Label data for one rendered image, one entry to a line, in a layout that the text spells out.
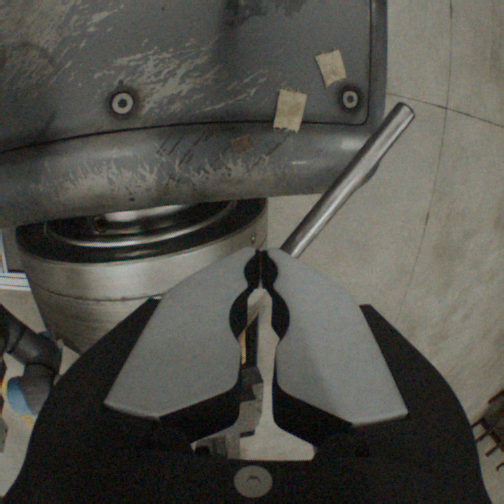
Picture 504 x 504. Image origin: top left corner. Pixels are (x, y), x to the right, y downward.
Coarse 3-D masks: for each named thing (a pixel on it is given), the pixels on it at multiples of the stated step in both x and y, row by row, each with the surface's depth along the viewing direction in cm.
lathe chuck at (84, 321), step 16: (32, 288) 28; (48, 304) 27; (64, 304) 26; (80, 304) 25; (96, 304) 25; (112, 304) 25; (128, 304) 26; (48, 320) 29; (64, 320) 27; (80, 320) 26; (96, 320) 26; (112, 320) 26; (64, 336) 29; (80, 336) 27; (96, 336) 27
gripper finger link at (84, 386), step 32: (128, 320) 8; (96, 352) 7; (128, 352) 7; (64, 384) 6; (96, 384) 6; (64, 416) 5; (96, 416) 5; (128, 416) 6; (32, 448) 4; (64, 448) 4; (96, 448) 5; (128, 448) 5; (32, 480) 4
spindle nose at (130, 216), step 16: (160, 208) 29; (176, 208) 30; (192, 208) 31; (208, 208) 33; (64, 224) 29; (80, 224) 28; (96, 224) 28; (112, 224) 28; (128, 224) 28; (144, 224) 28; (160, 224) 29; (176, 224) 30
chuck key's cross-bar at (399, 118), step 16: (400, 112) 14; (384, 128) 14; (400, 128) 14; (368, 144) 15; (384, 144) 15; (352, 160) 16; (368, 160) 15; (352, 176) 16; (336, 192) 16; (352, 192) 16; (320, 208) 17; (336, 208) 16; (304, 224) 17; (320, 224) 17; (288, 240) 18; (304, 240) 17; (256, 304) 20
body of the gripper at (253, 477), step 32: (160, 448) 5; (192, 448) 5; (320, 448) 5; (352, 448) 5; (64, 480) 4; (96, 480) 4; (128, 480) 4; (160, 480) 4; (192, 480) 4; (224, 480) 4; (256, 480) 4; (288, 480) 4; (320, 480) 4; (352, 480) 4; (384, 480) 4; (416, 480) 4
